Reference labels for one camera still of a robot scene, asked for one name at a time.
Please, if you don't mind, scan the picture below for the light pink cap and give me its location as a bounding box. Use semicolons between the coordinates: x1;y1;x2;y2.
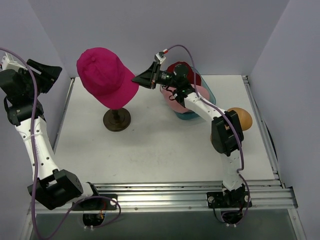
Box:
160;85;210;114

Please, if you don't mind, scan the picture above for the dark red cap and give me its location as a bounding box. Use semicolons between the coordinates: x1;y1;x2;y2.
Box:
166;61;202;86

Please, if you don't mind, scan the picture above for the magenta baseball cap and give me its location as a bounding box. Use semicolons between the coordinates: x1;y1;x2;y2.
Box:
76;47;139;110

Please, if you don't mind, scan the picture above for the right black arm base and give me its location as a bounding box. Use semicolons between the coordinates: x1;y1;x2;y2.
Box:
206;190;253;227

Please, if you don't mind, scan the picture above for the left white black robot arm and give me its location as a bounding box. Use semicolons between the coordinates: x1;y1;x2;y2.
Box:
0;53;101;210

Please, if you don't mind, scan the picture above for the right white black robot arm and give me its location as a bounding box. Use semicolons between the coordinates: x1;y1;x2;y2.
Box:
132;61;244;207

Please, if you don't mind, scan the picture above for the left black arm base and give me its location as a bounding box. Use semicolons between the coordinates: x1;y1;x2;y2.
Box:
72;193;118;227

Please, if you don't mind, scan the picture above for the teal transparent plastic tray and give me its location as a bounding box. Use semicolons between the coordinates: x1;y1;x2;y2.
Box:
166;72;216;120

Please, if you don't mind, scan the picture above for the dark round mannequin stand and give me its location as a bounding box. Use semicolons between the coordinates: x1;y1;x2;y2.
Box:
102;108;131;132

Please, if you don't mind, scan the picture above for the wooden egg-shaped hat stand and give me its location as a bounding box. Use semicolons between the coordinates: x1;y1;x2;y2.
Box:
218;107;253;136

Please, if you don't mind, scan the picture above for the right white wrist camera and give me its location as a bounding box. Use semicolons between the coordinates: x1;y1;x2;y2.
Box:
154;51;166;65

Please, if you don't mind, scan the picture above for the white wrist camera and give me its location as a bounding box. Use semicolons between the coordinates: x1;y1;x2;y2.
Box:
1;55;21;72
154;51;166;65

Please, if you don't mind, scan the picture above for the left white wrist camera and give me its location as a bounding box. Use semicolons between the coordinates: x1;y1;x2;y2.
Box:
1;55;21;72

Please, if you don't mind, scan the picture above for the aluminium front rail frame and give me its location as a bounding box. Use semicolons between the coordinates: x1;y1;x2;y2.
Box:
29;75;306;240

